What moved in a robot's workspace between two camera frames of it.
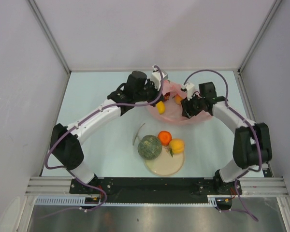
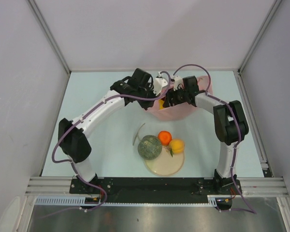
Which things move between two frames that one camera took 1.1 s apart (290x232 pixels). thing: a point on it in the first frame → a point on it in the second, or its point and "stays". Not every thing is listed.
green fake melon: [149, 147] stays
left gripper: [156, 93] stays
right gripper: [187, 108] → [168, 102]
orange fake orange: [165, 137] stays
